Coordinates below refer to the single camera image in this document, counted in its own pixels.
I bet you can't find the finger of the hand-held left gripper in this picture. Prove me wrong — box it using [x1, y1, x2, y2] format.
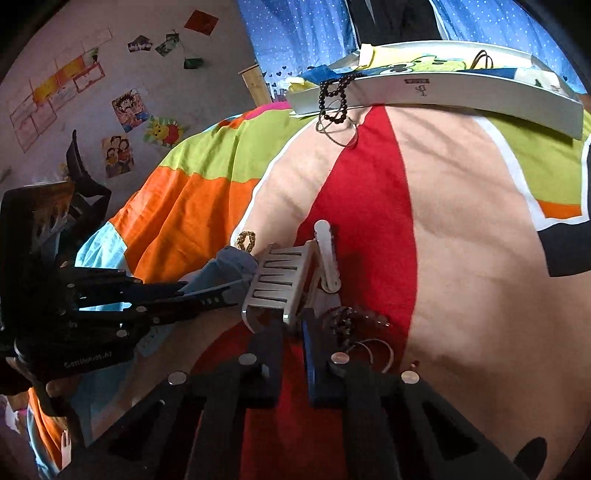
[60, 268, 188, 301]
[69, 279, 252, 337]

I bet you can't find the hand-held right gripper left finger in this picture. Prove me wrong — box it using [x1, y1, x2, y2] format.
[55, 318, 284, 480]

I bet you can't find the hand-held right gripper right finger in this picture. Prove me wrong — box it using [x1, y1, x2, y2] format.
[300, 307, 532, 480]

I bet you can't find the light blue round case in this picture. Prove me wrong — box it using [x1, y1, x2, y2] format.
[185, 246, 259, 301]

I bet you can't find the black bead bracelet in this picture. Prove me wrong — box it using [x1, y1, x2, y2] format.
[323, 307, 391, 344]

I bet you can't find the silver ring bangle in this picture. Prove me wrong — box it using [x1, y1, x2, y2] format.
[355, 338, 395, 374]

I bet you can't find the white tray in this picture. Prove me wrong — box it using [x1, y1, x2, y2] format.
[286, 41, 585, 140]

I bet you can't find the white hair clip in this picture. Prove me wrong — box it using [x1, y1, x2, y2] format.
[314, 220, 341, 292]

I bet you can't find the colourful patchwork blanket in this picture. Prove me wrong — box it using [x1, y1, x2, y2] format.
[28, 99, 591, 480]

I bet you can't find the red paper square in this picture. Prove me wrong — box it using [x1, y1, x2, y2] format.
[185, 9, 219, 35]

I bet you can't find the blue dotted curtain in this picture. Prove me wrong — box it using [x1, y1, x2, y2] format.
[235, 0, 578, 93]

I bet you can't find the printed cartoon cloth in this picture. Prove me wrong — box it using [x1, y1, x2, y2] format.
[288, 44, 568, 90]

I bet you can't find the dark hanging garment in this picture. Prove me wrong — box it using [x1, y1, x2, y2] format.
[353, 0, 444, 47]

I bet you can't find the cartoon family wall sticker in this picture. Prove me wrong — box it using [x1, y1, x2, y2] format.
[102, 135, 136, 178]

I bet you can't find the cartoon boy wall sticker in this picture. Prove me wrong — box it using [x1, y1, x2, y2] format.
[112, 89, 149, 134]

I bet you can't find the group of wall drawings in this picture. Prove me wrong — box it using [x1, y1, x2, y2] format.
[9, 28, 113, 153]

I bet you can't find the wooden post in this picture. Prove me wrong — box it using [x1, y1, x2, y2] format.
[239, 64, 273, 109]

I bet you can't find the thin wire hoop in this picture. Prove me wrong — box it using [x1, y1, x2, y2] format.
[323, 108, 361, 148]

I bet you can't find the long black bead necklace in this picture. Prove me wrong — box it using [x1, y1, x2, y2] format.
[316, 74, 358, 134]

